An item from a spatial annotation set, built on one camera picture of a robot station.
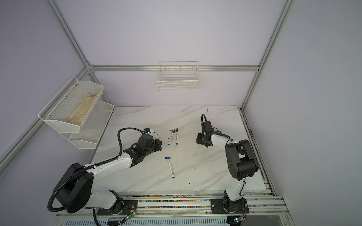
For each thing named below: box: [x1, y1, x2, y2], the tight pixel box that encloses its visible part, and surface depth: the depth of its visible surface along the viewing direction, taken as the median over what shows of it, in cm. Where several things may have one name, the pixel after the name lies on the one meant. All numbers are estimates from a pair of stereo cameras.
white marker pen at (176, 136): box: [175, 128, 179, 146], surface depth 105 cm
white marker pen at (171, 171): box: [167, 159, 175, 179], surface depth 88 cm
